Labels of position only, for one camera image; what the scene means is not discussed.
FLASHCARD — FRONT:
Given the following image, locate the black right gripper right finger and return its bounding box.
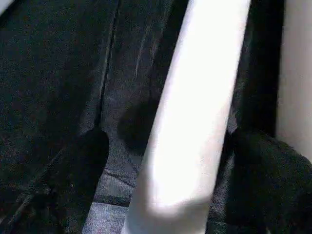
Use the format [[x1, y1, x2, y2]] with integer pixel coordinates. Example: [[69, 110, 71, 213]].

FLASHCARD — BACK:
[[223, 131, 312, 234]]

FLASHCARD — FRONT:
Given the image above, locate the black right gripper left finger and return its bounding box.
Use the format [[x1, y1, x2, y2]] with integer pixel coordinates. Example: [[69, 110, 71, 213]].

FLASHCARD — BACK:
[[7, 131, 111, 234]]

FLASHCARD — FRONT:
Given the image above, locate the black table mat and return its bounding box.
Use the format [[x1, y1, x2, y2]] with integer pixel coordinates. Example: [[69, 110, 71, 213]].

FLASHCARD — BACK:
[[0, 0, 286, 234]]

